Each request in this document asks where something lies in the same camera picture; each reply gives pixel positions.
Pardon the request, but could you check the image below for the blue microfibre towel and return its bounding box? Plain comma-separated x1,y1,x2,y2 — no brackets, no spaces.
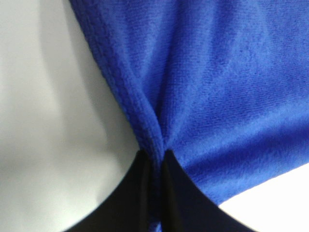
71,0,309,232

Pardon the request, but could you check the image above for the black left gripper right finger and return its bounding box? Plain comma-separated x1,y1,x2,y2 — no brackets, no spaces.
161,150,239,232

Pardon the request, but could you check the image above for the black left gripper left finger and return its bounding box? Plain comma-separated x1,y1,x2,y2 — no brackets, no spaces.
71,149,157,232

